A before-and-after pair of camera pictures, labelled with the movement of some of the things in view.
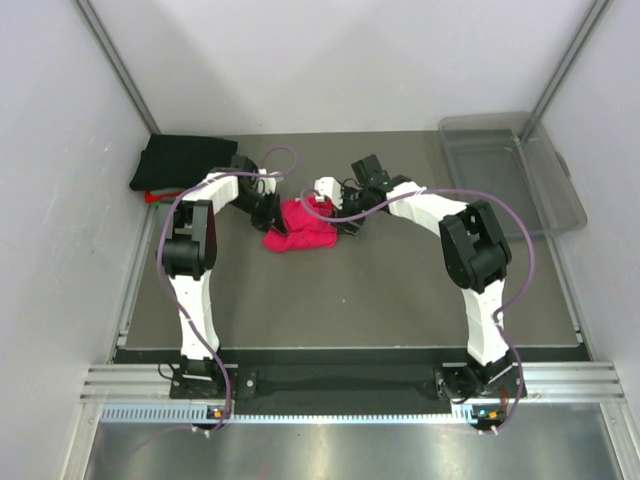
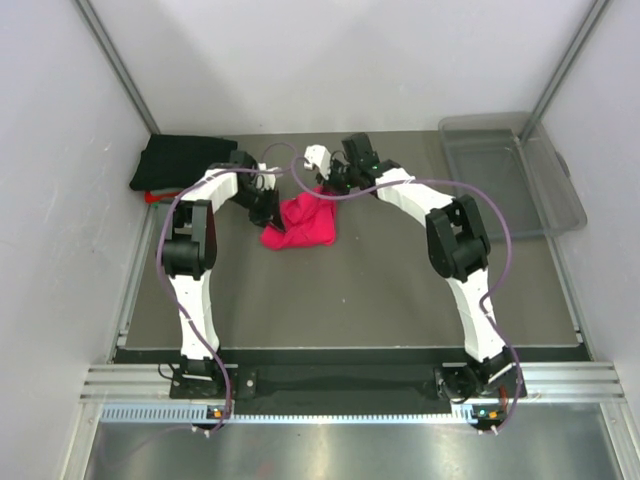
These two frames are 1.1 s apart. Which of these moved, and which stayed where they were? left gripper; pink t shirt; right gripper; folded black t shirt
Moved: right gripper
Stayed: folded black t shirt; left gripper; pink t shirt
